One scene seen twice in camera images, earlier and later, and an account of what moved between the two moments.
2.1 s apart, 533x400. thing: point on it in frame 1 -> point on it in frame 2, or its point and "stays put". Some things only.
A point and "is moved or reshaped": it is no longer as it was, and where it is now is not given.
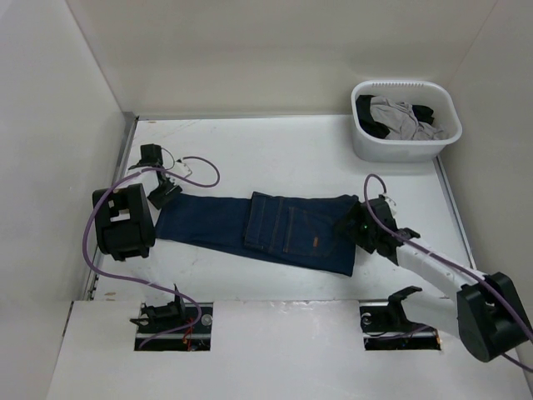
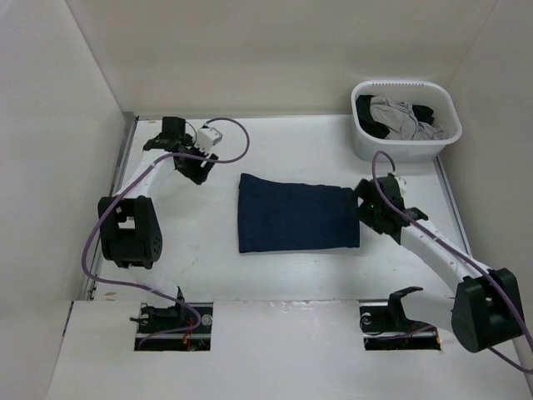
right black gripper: (357, 217) -> (363, 191)
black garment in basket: (371, 126) stays put
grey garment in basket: (400, 120) stays put
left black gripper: (158, 200) -> (198, 173)
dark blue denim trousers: (301, 230) is moved or reshaped
